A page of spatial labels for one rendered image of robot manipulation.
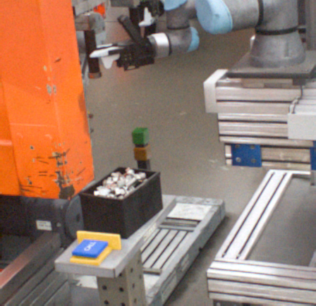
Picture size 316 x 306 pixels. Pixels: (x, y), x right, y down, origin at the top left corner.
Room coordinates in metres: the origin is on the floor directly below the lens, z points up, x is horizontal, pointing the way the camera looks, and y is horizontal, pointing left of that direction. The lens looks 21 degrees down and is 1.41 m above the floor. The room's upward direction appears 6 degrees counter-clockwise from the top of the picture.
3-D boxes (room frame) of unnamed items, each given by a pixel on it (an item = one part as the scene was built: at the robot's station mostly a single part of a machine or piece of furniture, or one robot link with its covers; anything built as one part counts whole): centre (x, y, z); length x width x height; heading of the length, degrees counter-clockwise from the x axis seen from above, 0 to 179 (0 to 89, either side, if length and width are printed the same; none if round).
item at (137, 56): (2.49, 0.04, 0.80); 0.12 x 0.08 x 0.09; 111
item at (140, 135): (2.16, 0.04, 0.64); 0.04 x 0.04 x 0.04; 66
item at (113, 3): (2.77, 0.06, 0.93); 0.09 x 0.05 x 0.05; 66
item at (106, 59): (2.43, 0.13, 0.81); 0.09 x 0.03 x 0.06; 119
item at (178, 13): (2.55, -0.12, 0.91); 0.11 x 0.08 x 0.11; 106
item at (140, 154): (2.16, 0.04, 0.59); 0.04 x 0.04 x 0.04; 66
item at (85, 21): (2.46, 0.20, 0.93); 0.09 x 0.05 x 0.05; 66
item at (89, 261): (1.82, 0.20, 0.46); 0.08 x 0.08 x 0.01; 66
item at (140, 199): (2.01, 0.11, 0.51); 0.20 x 0.14 x 0.13; 148
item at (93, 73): (2.44, 0.17, 0.83); 0.04 x 0.04 x 0.16
